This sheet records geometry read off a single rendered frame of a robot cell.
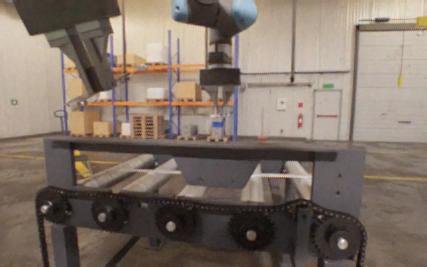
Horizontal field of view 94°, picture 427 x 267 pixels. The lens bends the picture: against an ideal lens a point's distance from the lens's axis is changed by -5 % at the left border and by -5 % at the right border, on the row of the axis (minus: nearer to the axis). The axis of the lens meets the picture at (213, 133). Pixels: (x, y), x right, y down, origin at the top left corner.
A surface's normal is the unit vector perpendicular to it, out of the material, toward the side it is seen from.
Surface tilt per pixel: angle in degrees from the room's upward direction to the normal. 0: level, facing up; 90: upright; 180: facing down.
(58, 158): 90
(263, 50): 90
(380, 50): 90
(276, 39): 90
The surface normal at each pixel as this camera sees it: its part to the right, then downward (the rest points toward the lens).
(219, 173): -0.18, 0.11
